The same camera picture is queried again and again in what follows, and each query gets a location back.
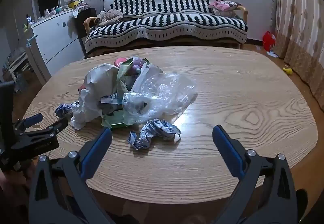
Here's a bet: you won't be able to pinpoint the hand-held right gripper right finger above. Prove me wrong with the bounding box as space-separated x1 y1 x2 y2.
212 125 298 224

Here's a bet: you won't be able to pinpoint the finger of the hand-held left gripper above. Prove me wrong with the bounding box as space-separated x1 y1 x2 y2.
12 113 43 136
23 116 69 142

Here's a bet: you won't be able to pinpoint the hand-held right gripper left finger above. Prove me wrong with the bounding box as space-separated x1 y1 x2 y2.
28 126 113 224

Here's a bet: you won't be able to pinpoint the small foil wrapper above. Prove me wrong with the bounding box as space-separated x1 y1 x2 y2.
55 103 80 118

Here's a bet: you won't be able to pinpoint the light green carton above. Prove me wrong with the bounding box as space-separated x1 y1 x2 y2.
101 110 132 129

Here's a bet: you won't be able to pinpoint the white paper bag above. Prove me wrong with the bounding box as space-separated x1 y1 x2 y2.
71 64 119 130

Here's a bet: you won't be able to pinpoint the blue white wrapper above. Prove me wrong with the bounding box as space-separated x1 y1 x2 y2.
101 94 125 106

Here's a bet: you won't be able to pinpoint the large foil wrapper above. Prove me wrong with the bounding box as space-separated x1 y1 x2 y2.
128 118 182 151

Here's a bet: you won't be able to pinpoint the yellow green snack packet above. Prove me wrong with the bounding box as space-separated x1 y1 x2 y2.
116 58 150 98

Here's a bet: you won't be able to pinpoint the clear plastic bag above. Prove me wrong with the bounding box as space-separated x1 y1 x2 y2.
122 72 198 124

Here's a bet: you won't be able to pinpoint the pink green striped toy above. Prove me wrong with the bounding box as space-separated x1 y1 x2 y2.
113 56 143 74

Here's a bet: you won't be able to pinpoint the white tube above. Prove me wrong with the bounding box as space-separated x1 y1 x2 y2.
131 62 164 93

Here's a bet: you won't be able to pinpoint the white low rack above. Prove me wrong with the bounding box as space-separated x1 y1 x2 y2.
1 48 32 88

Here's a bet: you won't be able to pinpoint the white cabinet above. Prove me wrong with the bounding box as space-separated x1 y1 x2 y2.
24 8 86 75

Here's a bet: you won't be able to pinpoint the dark side cabinet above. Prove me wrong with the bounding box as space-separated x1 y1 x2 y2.
73 6 97 59

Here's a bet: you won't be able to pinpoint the row of small bottles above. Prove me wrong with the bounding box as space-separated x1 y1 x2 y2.
38 6 69 21

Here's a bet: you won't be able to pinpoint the red plastic bag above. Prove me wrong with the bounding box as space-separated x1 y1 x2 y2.
262 31 277 52

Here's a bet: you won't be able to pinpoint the beige crumpled clothes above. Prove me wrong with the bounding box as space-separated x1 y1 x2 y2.
95 10 124 27

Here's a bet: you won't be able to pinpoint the flat grey book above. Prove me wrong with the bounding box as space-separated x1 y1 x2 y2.
123 13 150 21

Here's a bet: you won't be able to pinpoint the beige cushion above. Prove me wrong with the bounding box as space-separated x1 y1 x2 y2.
213 8 241 19

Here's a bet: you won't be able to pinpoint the black white striped sofa cover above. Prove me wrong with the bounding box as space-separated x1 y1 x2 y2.
85 0 248 54

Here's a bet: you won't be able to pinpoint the beige patterned curtain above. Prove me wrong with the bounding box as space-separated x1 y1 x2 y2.
272 0 324 110

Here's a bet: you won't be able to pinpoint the pink printed pillow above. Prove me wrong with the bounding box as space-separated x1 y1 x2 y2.
208 0 245 12

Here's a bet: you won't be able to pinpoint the light blue handle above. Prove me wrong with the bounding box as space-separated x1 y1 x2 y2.
26 34 38 49

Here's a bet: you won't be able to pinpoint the wooden frame sofa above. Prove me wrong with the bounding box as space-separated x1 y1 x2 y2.
83 0 248 59

